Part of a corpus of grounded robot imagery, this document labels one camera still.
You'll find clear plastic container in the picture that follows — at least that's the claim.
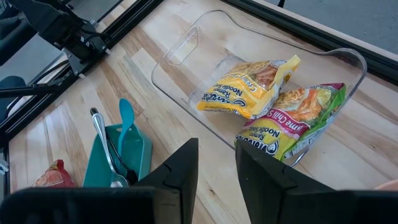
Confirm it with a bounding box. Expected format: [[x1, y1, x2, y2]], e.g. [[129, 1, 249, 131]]
[[150, 8, 369, 168]]

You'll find black plastic spoon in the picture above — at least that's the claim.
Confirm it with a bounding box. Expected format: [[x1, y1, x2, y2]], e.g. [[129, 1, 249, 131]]
[[89, 107, 139, 186]]

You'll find teal plastic bin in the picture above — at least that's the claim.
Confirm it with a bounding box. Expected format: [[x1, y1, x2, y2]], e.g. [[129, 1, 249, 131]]
[[82, 123, 154, 189]]

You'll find black aluminium table frame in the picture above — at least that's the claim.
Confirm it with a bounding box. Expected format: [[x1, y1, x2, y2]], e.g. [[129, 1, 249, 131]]
[[0, 0, 398, 197]]

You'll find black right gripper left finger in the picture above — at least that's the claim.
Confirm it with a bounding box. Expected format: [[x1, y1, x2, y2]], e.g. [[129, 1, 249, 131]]
[[0, 138, 200, 224]]

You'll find green edged ramen packet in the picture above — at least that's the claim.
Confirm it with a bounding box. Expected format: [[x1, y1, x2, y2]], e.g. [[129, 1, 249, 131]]
[[234, 82, 347, 162]]

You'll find teal plastic spoon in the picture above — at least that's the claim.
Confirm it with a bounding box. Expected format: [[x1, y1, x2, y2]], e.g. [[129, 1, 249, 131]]
[[117, 98, 136, 157]]

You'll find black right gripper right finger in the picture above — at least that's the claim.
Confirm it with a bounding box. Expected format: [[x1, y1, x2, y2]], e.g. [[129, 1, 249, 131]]
[[235, 139, 398, 224]]

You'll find silver metal spoon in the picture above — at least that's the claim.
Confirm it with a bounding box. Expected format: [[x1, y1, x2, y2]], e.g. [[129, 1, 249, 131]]
[[91, 111, 131, 189]]

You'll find orange bowl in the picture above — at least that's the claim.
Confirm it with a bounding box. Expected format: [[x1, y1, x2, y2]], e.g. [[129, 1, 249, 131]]
[[374, 179, 398, 192]]

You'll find red yellow ramen packet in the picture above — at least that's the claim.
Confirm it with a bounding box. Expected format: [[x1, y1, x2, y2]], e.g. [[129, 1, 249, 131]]
[[32, 159, 76, 189]]

